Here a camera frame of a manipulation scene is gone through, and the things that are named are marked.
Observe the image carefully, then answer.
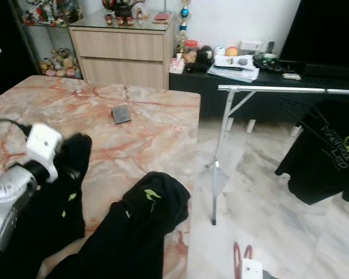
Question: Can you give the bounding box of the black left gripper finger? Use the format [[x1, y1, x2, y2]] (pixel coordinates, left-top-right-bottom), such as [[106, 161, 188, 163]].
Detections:
[[58, 137, 92, 183], [64, 133, 86, 168]]

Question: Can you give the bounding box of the black shirt with green leaf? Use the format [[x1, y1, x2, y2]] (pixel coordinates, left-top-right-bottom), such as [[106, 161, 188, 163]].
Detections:
[[23, 170, 191, 279]]

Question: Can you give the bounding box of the red clothes hanger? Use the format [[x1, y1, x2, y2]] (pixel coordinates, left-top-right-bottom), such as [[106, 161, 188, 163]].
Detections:
[[233, 243, 254, 279]]

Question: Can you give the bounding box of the small black tabletop card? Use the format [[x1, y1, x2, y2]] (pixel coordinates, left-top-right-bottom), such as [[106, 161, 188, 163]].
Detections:
[[111, 105, 133, 124]]

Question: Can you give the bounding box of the marble dining table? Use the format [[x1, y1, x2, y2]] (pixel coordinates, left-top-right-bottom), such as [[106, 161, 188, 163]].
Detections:
[[0, 74, 201, 279]]

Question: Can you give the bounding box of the light wooden sideboard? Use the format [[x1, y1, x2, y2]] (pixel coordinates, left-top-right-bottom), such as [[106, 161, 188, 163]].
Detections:
[[69, 12, 176, 89]]

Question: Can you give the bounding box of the glass display cabinet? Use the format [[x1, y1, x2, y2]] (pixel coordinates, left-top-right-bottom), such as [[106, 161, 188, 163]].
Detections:
[[12, 0, 82, 79]]

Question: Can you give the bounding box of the pink tissue pack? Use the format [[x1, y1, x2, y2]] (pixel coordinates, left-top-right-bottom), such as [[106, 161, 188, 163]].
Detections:
[[169, 56, 186, 74]]

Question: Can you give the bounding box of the black TV console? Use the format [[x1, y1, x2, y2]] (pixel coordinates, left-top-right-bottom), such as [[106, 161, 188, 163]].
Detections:
[[169, 61, 349, 123]]

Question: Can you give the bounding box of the dark ceramic teapot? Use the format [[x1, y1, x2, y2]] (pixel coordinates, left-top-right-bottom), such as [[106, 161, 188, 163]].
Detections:
[[115, 0, 133, 18]]

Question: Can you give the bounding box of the jar with red lid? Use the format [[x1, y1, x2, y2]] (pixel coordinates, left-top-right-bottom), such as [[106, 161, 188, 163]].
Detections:
[[183, 40, 200, 63]]

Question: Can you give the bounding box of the black mouse plush toy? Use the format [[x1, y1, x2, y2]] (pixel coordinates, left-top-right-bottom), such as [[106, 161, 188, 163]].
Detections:
[[198, 44, 216, 71]]

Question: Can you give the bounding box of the gold trophy with blue ball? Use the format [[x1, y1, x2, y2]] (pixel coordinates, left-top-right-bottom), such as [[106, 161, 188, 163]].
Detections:
[[176, 0, 193, 54]]

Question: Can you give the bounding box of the stack of white papers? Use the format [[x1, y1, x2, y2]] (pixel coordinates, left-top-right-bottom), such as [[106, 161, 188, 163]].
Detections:
[[206, 54, 259, 83]]

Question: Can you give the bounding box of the white power socket box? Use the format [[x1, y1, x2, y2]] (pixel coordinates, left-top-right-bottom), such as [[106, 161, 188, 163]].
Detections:
[[240, 41, 264, 54]]

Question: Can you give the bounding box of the silver metal clothes rack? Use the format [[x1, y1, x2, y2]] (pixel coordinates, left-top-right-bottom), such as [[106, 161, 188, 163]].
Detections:
[[205, 84, 349, 226]]

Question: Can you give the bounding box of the green white mug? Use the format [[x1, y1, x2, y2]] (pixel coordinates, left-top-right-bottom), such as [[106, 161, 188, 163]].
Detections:
[[261, 52, 279, 66]]

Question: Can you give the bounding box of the black shirt with Fonemax print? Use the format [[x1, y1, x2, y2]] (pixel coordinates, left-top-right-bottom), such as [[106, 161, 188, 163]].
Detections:
[[275, 100, 349, 205]]

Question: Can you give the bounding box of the black television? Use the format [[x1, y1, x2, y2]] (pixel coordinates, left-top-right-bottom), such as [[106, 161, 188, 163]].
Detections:
[[279, 0, 349, 66]]

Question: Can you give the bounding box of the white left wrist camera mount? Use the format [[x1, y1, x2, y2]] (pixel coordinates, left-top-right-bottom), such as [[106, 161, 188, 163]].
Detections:
[[23, 122, 65, 182]]

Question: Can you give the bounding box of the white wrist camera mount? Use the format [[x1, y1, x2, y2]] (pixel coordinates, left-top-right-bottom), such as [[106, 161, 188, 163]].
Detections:
[[23, 122, 65, 182], [241, 259, 263, 279]]

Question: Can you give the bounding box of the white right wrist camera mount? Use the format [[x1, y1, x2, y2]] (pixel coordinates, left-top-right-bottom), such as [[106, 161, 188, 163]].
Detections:
[[241, 259, 263, 279]]

